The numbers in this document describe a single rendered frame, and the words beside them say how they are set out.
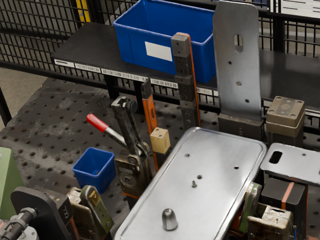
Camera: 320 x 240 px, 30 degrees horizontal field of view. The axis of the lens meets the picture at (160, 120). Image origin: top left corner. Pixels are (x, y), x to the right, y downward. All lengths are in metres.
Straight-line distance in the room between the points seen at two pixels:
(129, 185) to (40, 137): 0.71
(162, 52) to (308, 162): 0.52
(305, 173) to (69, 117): 1.03
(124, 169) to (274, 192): 0.36
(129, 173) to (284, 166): 0.37
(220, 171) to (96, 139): 0.72
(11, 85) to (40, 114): 1.52
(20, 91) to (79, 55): 1.81
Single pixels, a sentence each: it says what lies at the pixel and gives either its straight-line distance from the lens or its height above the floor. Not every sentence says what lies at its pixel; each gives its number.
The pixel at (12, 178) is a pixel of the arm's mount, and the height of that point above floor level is 0.90.
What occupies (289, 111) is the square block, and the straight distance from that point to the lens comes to 1.50.
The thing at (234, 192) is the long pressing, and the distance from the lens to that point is 1.38.
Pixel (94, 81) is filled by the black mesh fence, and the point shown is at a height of 0.76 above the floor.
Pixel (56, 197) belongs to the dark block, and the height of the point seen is 1.12.
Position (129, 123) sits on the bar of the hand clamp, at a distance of 1.37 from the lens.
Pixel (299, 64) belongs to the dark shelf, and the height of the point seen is 1.03.
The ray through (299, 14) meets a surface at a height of 1.16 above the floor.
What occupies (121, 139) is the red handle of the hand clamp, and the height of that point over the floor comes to 1.10.
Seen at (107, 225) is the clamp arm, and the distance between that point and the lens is 1.36.
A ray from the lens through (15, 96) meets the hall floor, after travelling 3.64.
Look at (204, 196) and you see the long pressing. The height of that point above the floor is 1.00.
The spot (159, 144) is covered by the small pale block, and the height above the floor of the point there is 1.04.
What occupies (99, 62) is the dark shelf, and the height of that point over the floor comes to 1.03.
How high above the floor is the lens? 2.01
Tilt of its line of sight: 39 degrees down
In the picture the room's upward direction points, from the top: 10 degrees counter-clockwise
